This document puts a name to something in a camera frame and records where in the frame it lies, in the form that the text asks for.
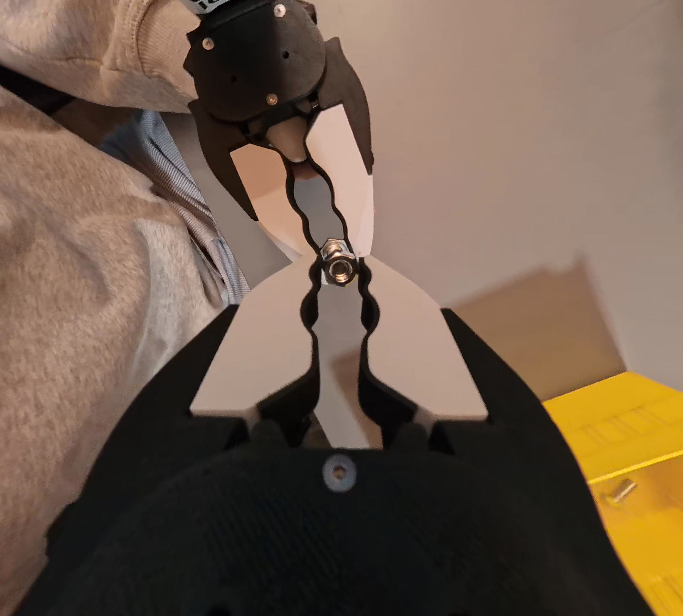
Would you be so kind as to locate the person's beige sweatshirt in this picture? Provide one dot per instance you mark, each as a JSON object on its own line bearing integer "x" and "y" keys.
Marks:
{"x": 80, "y": 306}

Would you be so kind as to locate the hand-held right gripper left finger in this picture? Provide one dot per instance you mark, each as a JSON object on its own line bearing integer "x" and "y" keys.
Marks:
{"x": 256, "y": 349}

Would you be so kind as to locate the person's left hand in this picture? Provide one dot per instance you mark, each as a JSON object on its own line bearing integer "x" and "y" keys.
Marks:
{"x": 291, "y": 144}

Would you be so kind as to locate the grey desk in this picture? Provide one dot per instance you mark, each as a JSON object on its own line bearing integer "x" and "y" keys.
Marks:
{"x": 480, "y": 93}

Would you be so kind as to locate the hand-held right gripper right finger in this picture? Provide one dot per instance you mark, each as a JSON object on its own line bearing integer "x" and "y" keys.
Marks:
{"x": 421, "y": 349}

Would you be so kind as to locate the yellow plastic bin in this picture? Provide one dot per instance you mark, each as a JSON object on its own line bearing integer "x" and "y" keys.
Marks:
{"x": 629, "y": 413}

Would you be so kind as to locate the striped blue shirt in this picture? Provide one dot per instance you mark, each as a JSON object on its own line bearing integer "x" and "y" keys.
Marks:
{"x": 176, "y": 173}

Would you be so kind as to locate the silver hex bolt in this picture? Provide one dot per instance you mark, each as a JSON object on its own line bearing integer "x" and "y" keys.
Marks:
{"x": 340, "y": 270}
{"x": 619, "y": 490}

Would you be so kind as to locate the silver hex nut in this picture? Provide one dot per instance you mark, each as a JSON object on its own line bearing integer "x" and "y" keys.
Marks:
{"x": 333, "y": 247}

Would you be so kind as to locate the person's left forearm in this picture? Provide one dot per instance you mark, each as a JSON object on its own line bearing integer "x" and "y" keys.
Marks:
{"x": 80, "y": 13}

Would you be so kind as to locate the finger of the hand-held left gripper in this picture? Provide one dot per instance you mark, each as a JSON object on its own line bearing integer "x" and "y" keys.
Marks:
{"x": 267, "y": 184}
{"x": 347, "y": 168}

